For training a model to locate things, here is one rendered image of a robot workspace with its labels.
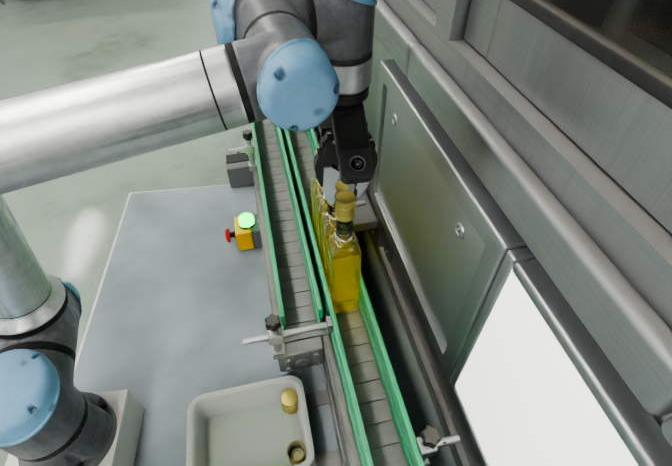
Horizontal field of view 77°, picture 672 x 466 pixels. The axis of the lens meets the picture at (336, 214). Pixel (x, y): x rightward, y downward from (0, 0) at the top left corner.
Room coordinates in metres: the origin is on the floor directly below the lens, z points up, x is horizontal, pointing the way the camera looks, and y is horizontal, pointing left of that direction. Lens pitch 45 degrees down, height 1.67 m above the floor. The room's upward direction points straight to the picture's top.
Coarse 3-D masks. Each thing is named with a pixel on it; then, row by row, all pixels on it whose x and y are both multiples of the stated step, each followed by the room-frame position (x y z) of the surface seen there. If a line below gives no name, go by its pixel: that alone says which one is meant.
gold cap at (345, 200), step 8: (344, 192) 0.52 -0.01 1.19; (336, 200) 0.51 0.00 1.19; (344, 200) 0.50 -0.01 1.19; (352, 200) 0.50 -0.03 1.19; (336, 208) 0.51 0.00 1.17; (344, 208) 0.50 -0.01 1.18; (352, 208) 0.50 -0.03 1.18; (336, 216) 0.50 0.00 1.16; (344, 216) 0.50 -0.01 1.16; (352, 216) 0.50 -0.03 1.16
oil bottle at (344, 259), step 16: (336, 240) 0.51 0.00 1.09; (352, 240) 0.51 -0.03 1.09; (336, 256) 0.48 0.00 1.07; (352, 256) 0.49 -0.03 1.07; (336, 272) 0.48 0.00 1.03; (352, 272) 0.49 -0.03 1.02; (336, 288) 0.48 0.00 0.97; (352, 288) 0.49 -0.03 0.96; (336, 304) 0.48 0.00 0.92; (352, 304) 0.49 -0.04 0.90
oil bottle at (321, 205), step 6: (318, 198) 0.62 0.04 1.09; (324, 198) 0.62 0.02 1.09; (318, 204) 0.61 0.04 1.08; (324, 204) 0.61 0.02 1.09; (318, 210) 0.60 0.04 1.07; (324, 210) 0.60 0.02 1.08; (318, 216) 0.60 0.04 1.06; (318, 222) 0.61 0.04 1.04; (318, 228) 0.61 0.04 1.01; (318, 234) 0.61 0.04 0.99; (318, 240) 0.62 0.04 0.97; (318, 246) 0.62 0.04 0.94
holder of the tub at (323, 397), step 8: (328, 384) 0.36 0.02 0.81; (312, 392) 0.36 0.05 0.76; (320, 392) 0.36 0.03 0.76; (328, 392) 0.35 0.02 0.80; (312, 400) 0.35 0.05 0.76; (320, 400) 0.35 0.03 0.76; (328, 400) 0.35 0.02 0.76; (336, 424) 0.28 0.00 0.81; (336, 432) 0.28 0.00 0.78; (320, 456) 0.24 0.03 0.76; (328, 456) 0.24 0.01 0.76; (336, 456) 0.24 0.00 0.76; (344, 456) 0.23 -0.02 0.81; (312, 464) 0.22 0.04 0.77; (320, 464) 0.23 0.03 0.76; (328, 464) 0.23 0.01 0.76; (336, 464) 0.23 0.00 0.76; (344, 464) 0.22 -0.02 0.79
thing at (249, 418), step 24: (264, 384) 0.35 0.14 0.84; (288, 384) 0.35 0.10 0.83; (192, 408) 0.30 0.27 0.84; (216, 408) 0.32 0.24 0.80; (240, 408) 0.32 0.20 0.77; (264, 408) 0.33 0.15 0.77; (192, 432) 0.26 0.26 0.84; (216, 432) 0.28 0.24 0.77; (240, 432) 0.28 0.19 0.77; (264, 432) 0.28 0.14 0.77; (288, 432) 0.28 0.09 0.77; (192, 456) 0.22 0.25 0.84; (216, 456) 0.24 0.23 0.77; (240, 456) 0.24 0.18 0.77; (264, 456) 0.24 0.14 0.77; (312, 456) 0.22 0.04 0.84
